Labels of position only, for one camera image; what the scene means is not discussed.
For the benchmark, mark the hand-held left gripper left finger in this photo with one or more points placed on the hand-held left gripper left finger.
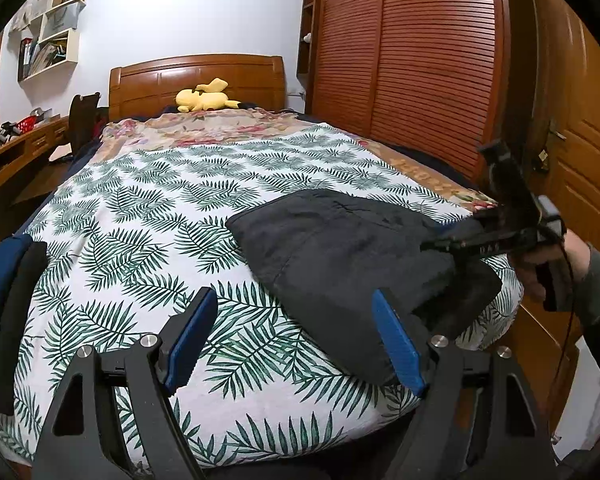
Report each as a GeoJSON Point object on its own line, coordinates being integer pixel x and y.
{"type": "Point", "coordinates": [195, 340]}

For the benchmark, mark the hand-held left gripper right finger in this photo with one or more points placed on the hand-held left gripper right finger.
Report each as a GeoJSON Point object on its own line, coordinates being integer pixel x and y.
{"type": "Point", "coordinates": [397, 345]}

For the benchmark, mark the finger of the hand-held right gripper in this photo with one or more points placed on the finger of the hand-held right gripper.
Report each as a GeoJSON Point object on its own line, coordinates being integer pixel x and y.
{"type": "Point", "coordinates": [485, 248]}
{"type": "Point", "coordinates": [472, 221]}

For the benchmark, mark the black shirt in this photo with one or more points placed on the black shirt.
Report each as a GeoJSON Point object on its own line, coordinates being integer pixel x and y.
{"type": "Point", "coordinates": [330, 260]}

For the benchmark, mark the person's right hand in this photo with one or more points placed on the person's right hand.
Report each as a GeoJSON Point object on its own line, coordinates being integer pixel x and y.
{"type": "Point", "coordinates": [532, 260]}

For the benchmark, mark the wooden door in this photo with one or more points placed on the wooden door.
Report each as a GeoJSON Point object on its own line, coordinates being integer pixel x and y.
{"type": "Point", "coordinates": [580, 110]}

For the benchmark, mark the leaf print bed sheet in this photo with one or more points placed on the leaf print bed sheet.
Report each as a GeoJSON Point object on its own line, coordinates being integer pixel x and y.
{"type": "Point", "coordinates": [155, 220]}

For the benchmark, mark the folded black garment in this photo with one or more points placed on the folded black garment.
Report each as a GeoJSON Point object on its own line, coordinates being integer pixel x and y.
{"type": "Point", "coordinates": [15, 320]}

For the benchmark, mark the wooden slatted wardrobe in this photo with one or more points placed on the wooden slatted wardrobe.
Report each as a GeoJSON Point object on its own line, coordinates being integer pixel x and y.
{"type": "Point", "coordinates": [405, 50]}

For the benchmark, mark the folded blue garment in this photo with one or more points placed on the folded blue garment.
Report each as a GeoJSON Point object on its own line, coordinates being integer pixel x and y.
{"type": "Point", "coordinates": [0, 285]}

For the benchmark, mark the floral blanket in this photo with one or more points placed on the floral blanket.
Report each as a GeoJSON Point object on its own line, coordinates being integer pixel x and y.
{"type": "Point", "coordinates": [205, 127]}

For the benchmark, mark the yellow plush toy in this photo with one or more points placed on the yellow plush toy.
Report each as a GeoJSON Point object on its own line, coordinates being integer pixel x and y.
{"type": "Point", "coordinates": [202, 99]}

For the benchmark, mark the dark chair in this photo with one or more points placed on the dark chair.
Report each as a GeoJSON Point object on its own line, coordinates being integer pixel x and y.
{"type": "Point", "coordinates": [82, 120]}

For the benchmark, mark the wooden desk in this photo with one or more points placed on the wooden desk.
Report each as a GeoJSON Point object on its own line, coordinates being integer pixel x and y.
{"type": "Point", "coordinates": [5, 175]}

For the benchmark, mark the red basket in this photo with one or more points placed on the red basket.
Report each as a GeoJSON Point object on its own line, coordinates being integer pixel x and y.
{"type": "Point", "coordinates": [26, 123]}

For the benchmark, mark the wooden bed frame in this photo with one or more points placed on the wooden bed frame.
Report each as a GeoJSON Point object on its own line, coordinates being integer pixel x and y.
{"type": "Point", "coordinates": [195, 77]}

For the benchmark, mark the white wall shelf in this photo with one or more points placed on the white wall shelf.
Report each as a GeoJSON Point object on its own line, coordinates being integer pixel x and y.
{"type": "Point", "coordinates": [55, 62]}

